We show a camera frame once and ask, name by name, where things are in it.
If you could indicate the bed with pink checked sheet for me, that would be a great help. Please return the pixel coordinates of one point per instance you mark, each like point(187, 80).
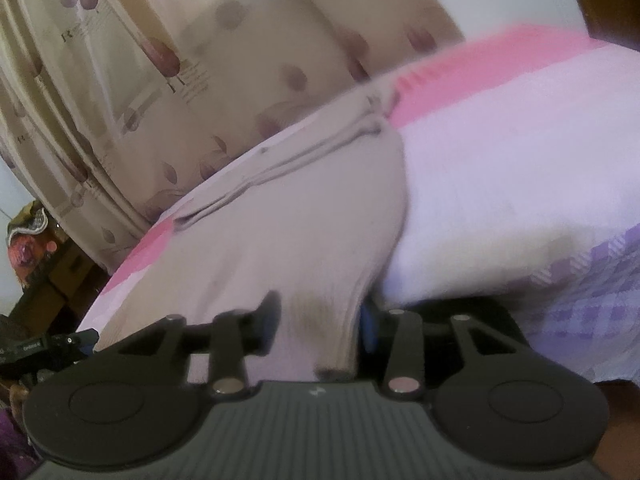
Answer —
point(500, 160)

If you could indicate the colourful patterned bag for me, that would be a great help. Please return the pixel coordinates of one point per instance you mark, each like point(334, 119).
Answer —
point(30, 240)

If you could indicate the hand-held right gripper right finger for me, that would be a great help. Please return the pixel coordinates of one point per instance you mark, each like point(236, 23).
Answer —
point(368, 332)

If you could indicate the beige shirt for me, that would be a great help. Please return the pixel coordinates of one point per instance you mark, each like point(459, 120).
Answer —
point(275, 220)

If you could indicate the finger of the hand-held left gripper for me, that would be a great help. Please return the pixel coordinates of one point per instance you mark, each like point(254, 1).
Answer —
point(84, 341)

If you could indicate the beige leaf print curtain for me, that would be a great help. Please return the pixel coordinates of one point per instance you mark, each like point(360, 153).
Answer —
point(175, 85)

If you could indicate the brown wooden cabinet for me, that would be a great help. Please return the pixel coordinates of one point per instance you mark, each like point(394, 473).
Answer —
point(60, 285)

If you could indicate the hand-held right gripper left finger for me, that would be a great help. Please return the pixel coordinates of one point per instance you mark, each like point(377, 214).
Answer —
point(270, 317)

